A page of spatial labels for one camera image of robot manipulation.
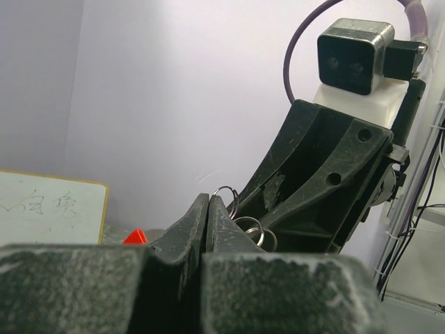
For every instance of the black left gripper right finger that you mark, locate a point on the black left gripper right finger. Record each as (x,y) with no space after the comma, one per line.
(247,290)

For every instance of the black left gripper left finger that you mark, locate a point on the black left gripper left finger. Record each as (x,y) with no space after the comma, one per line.
(107,289)

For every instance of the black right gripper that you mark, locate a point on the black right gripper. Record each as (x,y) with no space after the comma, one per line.
(323,173)

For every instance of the yellow framed whiteboard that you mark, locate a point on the yellow framed whiteboard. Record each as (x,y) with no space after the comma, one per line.
(45,209)

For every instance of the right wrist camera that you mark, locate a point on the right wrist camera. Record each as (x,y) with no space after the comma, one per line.
(364,70)

